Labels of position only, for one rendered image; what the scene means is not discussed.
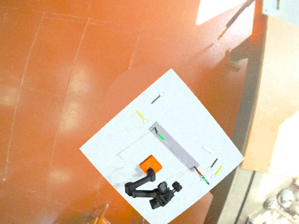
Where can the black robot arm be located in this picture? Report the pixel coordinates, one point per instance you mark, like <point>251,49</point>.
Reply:
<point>130,188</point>

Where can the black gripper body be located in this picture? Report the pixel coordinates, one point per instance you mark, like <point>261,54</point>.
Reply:
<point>161,202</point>

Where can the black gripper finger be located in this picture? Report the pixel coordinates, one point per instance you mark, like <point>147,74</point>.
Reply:
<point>177,185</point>
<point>165,196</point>

